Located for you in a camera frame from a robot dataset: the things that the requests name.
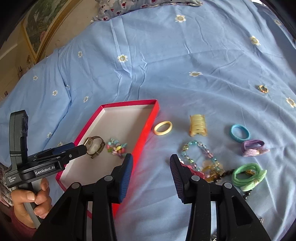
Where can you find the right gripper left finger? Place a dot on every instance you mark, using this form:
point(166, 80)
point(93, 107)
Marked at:
point(121, 175)

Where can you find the pink hair clip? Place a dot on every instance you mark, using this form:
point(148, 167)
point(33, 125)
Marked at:
point(194, 172)

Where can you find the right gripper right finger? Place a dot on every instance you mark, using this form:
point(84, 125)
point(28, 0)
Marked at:
point(181, 175)

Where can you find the framed landscape painting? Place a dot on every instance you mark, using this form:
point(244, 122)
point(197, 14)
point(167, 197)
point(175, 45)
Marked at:
point(42, 21)

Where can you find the yellow hair claw clip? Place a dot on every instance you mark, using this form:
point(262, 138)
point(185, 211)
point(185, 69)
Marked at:
point(197, 125)

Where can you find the gold bangle watch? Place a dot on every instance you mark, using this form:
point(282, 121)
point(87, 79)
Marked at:
point(94, 145)

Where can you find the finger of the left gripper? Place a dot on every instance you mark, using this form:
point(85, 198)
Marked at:
point(62, 148)
point(73, 153)

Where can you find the light blue floral quilt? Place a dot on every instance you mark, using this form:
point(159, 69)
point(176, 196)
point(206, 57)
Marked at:
point(232, 61)

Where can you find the red shallow box tray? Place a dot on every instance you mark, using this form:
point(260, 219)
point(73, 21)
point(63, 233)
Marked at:
point(124, 126)

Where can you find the grey cartoon print pillow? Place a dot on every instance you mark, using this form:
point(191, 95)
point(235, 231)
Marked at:
point(111, 8)

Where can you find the floral fabric at edge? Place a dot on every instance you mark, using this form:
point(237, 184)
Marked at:
point(5, 192)

